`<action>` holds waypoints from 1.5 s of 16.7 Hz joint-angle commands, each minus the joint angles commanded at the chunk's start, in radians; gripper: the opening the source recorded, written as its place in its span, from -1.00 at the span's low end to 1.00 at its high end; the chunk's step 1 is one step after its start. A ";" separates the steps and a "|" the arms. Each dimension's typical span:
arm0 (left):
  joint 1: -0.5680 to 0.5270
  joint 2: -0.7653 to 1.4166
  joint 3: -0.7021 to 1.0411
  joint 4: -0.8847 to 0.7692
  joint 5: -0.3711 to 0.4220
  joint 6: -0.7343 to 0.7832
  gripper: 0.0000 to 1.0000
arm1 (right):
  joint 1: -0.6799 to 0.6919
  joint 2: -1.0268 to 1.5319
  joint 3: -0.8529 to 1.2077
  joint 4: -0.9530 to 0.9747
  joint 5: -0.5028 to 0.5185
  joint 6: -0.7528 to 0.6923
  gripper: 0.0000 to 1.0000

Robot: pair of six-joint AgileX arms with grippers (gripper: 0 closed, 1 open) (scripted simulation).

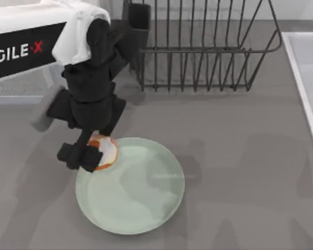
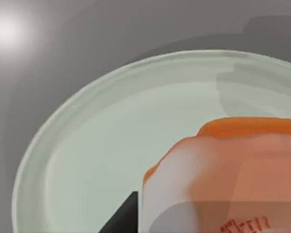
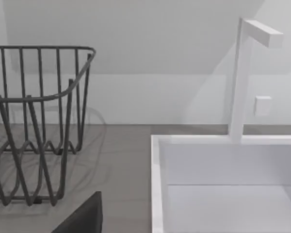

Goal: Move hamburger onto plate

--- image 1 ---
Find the pale green plate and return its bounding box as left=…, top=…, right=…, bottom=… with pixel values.
left=75, top=137, right=186, bottom=235

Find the dark grey cutlery holder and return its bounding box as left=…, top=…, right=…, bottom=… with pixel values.
left=127, top=2, right=151, bottom=54

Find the white sink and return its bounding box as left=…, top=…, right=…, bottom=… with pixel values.
left=281, top=32, right=313, bottom=174

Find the dark grey wire dish rack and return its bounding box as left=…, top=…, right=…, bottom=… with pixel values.
left=122, top=0, right=282, bottom=93

